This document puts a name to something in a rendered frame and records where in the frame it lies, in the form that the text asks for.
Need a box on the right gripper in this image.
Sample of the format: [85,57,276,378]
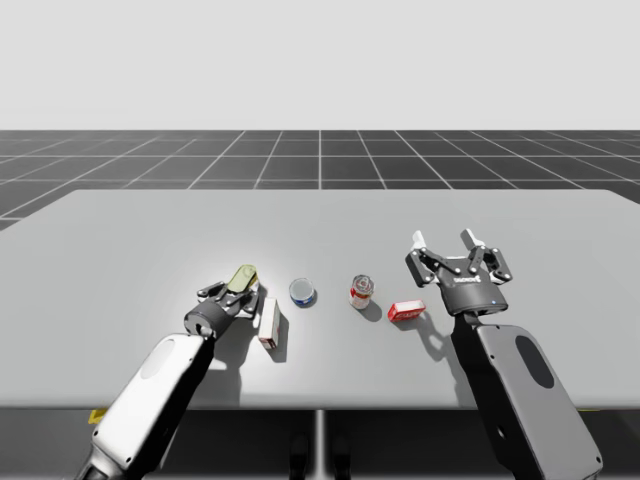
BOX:
[404,228,515,317]

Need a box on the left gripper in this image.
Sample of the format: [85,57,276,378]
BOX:
[184,280,262,338]

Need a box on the green and blue rectangular can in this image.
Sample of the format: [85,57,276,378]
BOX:
[226,264,260,294]

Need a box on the blue flat can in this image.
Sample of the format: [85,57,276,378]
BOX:
[288,277,318,309]

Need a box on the red and white can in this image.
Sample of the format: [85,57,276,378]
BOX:
[347,273,376,312]

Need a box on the red and white carton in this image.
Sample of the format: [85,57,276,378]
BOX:
[257,296,282,350]

